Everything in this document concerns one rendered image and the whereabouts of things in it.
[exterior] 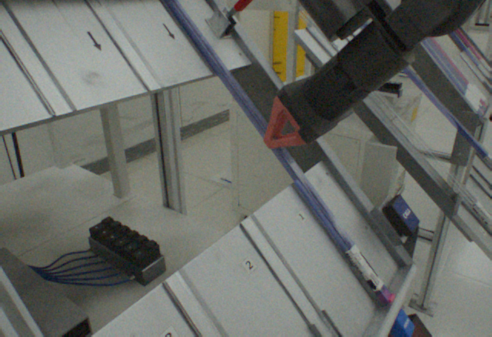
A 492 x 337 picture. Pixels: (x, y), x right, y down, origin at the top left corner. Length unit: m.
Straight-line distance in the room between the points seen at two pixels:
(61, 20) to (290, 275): 0.37
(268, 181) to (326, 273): 1.23
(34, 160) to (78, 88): 1.93
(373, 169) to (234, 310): 0.49
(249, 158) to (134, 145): 1.15
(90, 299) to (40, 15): 0.45
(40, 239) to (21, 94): 0.53
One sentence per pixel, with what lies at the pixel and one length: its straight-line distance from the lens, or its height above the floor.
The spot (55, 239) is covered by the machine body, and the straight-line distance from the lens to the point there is 0.88.
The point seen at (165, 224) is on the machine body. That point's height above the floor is 0.62.
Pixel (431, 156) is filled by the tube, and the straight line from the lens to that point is 0.66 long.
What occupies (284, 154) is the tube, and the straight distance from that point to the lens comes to 0.49.
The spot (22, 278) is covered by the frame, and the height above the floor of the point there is 0.66.
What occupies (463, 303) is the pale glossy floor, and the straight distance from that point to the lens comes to 1.71.
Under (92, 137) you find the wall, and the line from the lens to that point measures 2.48.
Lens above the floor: 1.09
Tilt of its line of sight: 24 degrees down
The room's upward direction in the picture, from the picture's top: straight up
